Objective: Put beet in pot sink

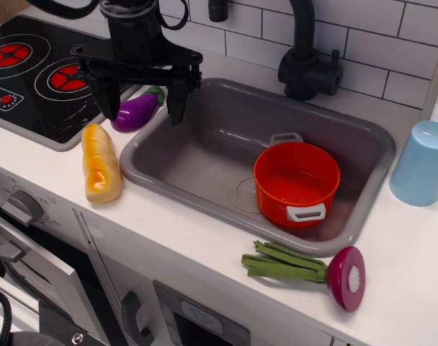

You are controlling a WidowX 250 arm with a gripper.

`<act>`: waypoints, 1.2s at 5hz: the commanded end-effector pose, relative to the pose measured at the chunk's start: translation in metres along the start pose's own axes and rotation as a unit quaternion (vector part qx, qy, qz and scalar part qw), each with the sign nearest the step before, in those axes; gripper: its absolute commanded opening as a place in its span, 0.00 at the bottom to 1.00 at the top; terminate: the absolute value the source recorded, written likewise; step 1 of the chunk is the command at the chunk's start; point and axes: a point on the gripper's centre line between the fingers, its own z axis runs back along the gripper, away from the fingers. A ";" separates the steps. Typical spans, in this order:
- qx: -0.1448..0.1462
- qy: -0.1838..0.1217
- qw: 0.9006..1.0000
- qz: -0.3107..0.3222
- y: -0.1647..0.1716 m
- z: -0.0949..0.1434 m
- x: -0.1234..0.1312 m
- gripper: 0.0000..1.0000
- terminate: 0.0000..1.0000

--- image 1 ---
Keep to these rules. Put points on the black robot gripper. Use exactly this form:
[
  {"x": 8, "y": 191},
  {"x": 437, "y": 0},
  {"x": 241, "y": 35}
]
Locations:
[{"x": 137, "y": 43}]

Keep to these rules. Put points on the purple toy beet green leaves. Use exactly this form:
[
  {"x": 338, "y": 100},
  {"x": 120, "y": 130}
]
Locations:
[{"x": 344, "y": 276}]

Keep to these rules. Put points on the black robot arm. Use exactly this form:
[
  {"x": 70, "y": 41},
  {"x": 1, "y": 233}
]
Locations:
[{"x": 66, "y": 12}]

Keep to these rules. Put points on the grey plastic sink basin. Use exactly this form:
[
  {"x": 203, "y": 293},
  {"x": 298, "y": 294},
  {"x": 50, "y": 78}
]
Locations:
[{"x": 206, "y": 162}]

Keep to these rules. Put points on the purple toy eggplant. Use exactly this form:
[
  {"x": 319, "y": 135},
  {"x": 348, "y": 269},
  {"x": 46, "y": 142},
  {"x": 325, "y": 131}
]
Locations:
[{"x": 137, "y": 112}]

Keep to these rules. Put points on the yellow toy bread loaf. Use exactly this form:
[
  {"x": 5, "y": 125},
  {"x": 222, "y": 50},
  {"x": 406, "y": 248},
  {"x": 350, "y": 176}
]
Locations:
[{"x": 103, "y": 181}]

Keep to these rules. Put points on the black toy stovetop red burners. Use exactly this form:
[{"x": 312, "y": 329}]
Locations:
[{"x": 42, "y": 97}]

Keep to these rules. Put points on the black toy faucet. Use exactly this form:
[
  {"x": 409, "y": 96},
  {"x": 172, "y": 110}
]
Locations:
[{"x": 301, "y": 69}]

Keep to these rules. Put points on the grey oven dial knob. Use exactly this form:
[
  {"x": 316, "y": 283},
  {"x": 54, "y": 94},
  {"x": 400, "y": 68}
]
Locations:
[{"x": 23, "y": 208}]

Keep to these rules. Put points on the light blue plastic cup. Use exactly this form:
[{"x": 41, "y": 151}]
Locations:
[{"x": 415, "y": 178}]

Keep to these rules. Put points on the orange toy pot grey handles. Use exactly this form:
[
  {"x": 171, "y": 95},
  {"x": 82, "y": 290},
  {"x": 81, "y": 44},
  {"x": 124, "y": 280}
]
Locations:
[{"x": 296, "y": 182}]

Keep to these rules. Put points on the grey oven door handle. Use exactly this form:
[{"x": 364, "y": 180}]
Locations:
[{"x": 12, "y": 250}]

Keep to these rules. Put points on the grey cabinet door handle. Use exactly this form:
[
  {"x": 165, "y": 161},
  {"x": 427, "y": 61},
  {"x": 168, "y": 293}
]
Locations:
[{"x": 130, "y": 306}]

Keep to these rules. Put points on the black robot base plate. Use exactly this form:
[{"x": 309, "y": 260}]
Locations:
[{"x": 54, "y": 329}]

